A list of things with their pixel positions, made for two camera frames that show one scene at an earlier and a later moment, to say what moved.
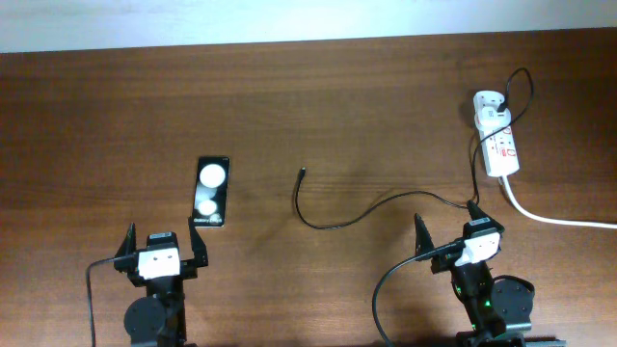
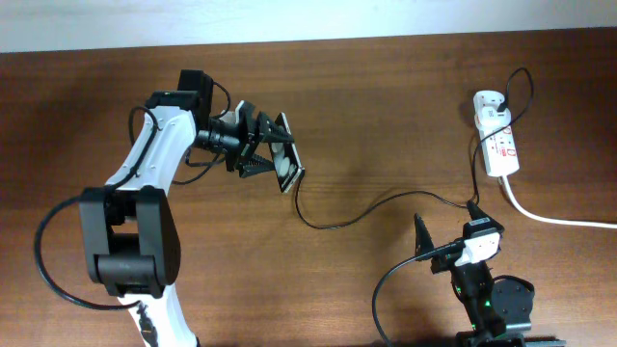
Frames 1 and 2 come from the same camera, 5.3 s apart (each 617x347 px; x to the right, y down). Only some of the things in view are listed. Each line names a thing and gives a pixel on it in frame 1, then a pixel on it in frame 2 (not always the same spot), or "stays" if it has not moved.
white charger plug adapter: (491, 118) stays
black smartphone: (211, 191) to (288, 168)
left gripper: (125, 259) to (251, 137)
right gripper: (425, 242) stays
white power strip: (497, 145) stays
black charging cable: (472, 156) stays
